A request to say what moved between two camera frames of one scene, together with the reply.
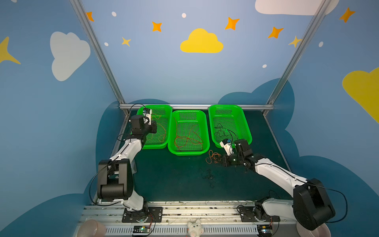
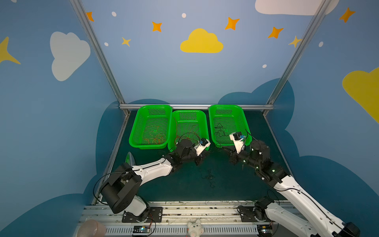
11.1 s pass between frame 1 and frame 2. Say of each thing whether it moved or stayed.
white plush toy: stayed
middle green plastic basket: stayed
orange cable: moved
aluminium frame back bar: stayed
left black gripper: moved
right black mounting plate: stayed
